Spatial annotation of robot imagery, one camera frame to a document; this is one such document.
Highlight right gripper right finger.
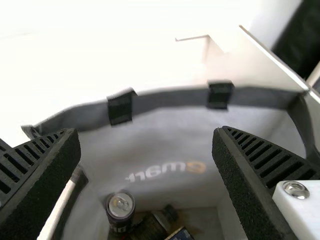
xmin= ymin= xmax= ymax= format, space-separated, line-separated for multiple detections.
xmin=211 ymin=126 xmax=320 ymax=240

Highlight dark grey bag with straps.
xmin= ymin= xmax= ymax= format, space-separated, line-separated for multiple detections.
xmin=21 ymin=79 xmax=320 ymax=240

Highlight rectangular tin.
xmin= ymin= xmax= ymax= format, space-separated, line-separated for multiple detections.
xmin=166 ymin=226 xmax=198 ymax=240

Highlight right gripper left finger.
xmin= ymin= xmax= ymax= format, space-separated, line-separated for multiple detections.
xmin=0 ymin=127 xmax=82 ymax=240

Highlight can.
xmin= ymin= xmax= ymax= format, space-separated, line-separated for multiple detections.
xmin=106 ymin=191 xmax=136 ymax=240

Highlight dark coffee bottle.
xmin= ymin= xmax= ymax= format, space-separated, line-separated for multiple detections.
xmin=129 ymin=204 xmax=180 ymax=240

